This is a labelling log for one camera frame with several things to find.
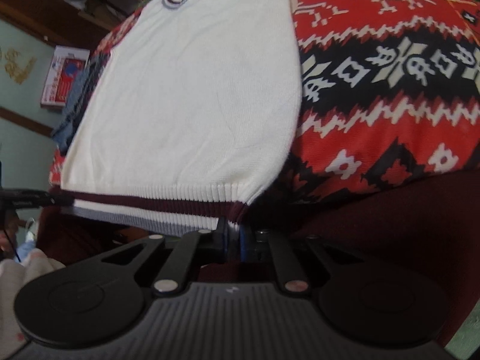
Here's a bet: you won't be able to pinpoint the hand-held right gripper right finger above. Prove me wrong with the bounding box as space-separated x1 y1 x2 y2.
239 225 370 296

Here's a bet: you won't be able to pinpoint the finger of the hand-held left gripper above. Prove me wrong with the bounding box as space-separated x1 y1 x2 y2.
0 187 74 211

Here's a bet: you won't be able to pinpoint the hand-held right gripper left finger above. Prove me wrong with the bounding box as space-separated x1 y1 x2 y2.
100 215 229 298

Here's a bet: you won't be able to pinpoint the white knit vest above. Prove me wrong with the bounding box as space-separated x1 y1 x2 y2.
59 0 304 234

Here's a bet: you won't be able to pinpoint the person's leg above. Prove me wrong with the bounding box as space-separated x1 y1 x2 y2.
0 249 67 360

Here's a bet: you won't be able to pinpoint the blue jeans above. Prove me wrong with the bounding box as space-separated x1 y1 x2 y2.
50 50 114 151

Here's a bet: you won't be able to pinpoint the red and blue printed box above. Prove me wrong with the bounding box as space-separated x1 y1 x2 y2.
39 44 91 109

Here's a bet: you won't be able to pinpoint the dark maroon bed sheet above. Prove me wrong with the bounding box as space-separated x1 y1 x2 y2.
35 165 480 350

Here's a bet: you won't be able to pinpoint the red patterned blanket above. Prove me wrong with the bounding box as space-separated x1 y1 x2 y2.
48 0 480 211

